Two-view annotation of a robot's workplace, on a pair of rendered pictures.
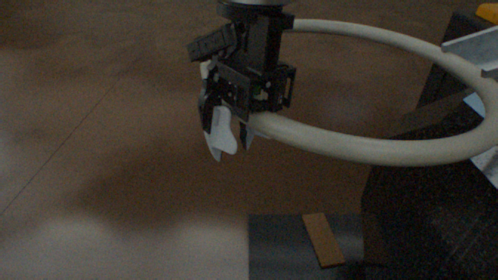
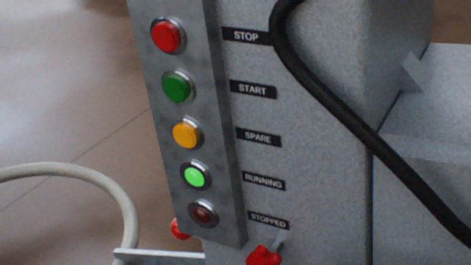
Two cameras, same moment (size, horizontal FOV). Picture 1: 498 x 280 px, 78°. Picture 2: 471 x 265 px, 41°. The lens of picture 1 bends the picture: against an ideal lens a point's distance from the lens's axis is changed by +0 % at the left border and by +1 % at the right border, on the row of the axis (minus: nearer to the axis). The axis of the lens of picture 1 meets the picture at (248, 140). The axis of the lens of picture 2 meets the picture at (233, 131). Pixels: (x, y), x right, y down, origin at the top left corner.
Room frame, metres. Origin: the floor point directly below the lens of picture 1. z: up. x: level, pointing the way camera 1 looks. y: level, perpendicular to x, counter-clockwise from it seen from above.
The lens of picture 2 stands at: (0.07, -1.09, 1.71)
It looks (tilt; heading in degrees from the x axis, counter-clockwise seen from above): 34 degrees down; 39
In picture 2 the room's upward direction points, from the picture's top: 8 degrees counter-clockwise
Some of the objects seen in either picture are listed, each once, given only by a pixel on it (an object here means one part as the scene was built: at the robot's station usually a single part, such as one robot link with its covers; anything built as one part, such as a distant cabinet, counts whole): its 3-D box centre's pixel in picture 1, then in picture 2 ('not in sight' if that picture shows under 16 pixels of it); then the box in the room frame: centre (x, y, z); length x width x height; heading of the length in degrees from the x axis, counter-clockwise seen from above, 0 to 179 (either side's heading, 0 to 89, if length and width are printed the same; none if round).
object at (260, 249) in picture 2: not in sight; (269, 254); (0.43, -0.82, 1.26); 0.04 x 0.04 x 0.04; 6
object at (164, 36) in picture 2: not in sight; (166, 37); (0.42, -0.75, 1.49); 0.03 x 0.01 x 0.03; 96
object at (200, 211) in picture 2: not in sight; (203, 214); (0.42, -0.75, 1.29); 0.02 x 0.01 x 0.02; 96
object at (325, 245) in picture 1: (322, 238); not in sight; (0.77, -0.31, 0.02); 0.25 x 0.10 x 0.01; 10
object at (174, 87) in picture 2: not in sight; (176, 87); (0.42, -0.75, 1.44); 0.03 x 0.01 x 0.03; 96
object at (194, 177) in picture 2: not in sight; (195, 175); (0.42, -0.75, 1.34); 0.02 x 0.01 x 0.02; 96
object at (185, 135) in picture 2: not in sight; (185, 135); (0.42, -0.75, 1.39); 0.03 x 0.01 x 0.03; 96
